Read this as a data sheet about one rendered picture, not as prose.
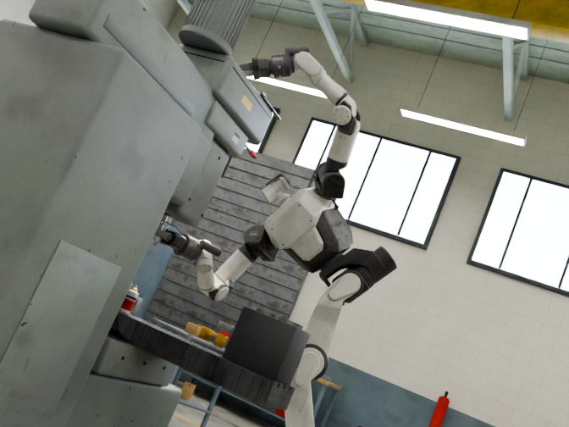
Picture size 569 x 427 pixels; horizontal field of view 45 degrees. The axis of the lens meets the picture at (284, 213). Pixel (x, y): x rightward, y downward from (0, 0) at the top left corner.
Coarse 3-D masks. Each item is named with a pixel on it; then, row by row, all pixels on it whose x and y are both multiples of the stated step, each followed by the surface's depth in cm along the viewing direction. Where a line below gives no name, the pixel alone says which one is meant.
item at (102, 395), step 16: (96, 384) 220; (112, 384) 228; (128, 384) 237; (144, 384) 248; (80, 400) 215; (96, 400) 223; (112, 400) 231; (128, 400) 240; (144, 400) 250; (160, 400) 261; (176, 400) 273; (80, 416) 218; (96, 416) 225; (112, 416) 234; (128, 416) 244; (144, 416) 254; (160, 416) 265
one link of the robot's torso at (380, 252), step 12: (348, 252) 278; (360, 252) 277; (372, 252) 277; (384, 252) 278; (336, 264) 277; (348, 264) 289; (360, 264) 276; (372, 264) 276; (384, 264) 277; (324, 276) 276; (372, 276) 277; (384, 276) 281
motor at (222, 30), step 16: (208, 0) 239; (224, 0) 239; (240, 0) 242; (256, 0) 251; (192, 16) 239; (208, 16) 237; (224, 16) 239; (240, 16) 243; (192, 32) 237; (208, 32) 236; (224, 32) 239; (240, 32) 248; (208, 48) 244; (224, 48) 240
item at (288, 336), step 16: (240, 320) 232; (256, 320) 229; (272, 320) 227; (288, 320) 226; (240, 336) 230; (256, 336) 227; (272, 336) 225; (288, 336) 222; (304, 336) 229; (224, 352) 230; (240, 352) 227; (256, 352) 225; (272, 352) 223; (288, 352) 222; (256, 368) 223; (272, 368) 221; (288, 368) 224; (288, 384) 228
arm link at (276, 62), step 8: (272, 56) 267; (280, 56) 266; (256, 64) 263; (264, 64) 265; (272, 64) 266; (280, 64) 265; (256, 72) 265; (264, 72) 267; (272, 72) 268; (280, 72) 266
